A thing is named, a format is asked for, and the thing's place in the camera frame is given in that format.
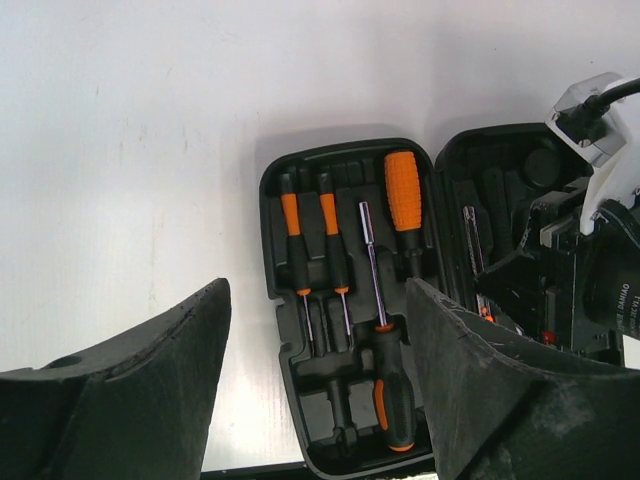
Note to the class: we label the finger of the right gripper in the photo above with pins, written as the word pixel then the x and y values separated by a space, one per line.
pixel 513 285

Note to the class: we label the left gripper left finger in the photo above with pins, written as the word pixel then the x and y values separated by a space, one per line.
pixel 136 406

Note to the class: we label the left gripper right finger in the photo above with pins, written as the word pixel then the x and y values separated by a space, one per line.
pixel 501 406

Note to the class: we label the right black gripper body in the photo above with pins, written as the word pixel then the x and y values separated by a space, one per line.
pixel 589 285

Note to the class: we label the black orange handled screwdriver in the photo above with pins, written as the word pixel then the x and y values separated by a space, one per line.
pixel 393 393

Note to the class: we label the orange grip bit screwdriver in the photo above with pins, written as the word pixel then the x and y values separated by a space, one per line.
pixel 405 203

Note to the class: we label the black plastic tool case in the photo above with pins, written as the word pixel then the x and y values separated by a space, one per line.
pixel 500 171

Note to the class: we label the small orange black precision screwdriver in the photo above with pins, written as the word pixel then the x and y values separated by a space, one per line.
pixel 296 250

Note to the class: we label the aluminium front frame rail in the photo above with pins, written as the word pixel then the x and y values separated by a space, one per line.
pixel 285 471

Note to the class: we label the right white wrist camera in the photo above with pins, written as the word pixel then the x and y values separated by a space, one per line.
pixel 598 118

